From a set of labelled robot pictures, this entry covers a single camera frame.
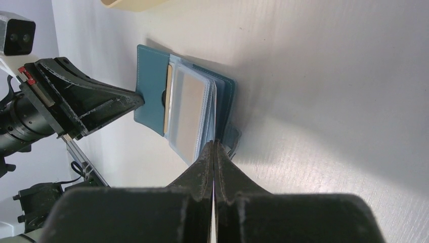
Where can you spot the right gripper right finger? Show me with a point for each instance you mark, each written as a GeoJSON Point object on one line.
{"type": "Point", "coordinates": [245, 212]}

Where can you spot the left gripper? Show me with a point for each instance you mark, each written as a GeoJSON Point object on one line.
{"type": "Point", "coordinates": [57, 97]}

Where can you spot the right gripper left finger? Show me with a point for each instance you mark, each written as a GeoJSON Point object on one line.
{"type": "Point", "coordinates": [179, 212]}

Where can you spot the blue leather card holder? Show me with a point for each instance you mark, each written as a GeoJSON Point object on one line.
{"type": "Point", "coordinates": [219, 95]}

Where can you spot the gold credit card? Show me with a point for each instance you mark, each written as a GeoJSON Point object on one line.
{"type": "Point", "coordinates": [189, 114]}

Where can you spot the gold card in pocket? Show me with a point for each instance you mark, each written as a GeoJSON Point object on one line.
{"type": "Point", "coordinates": [167, 96]}

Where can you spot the beige oval tray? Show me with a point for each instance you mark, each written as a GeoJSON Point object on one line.
{"type": "Point", "coordinates": [131, 5]}

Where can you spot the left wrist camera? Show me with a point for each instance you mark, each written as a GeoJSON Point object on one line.
{"type": "Point", "coordinates": [17, 34]}

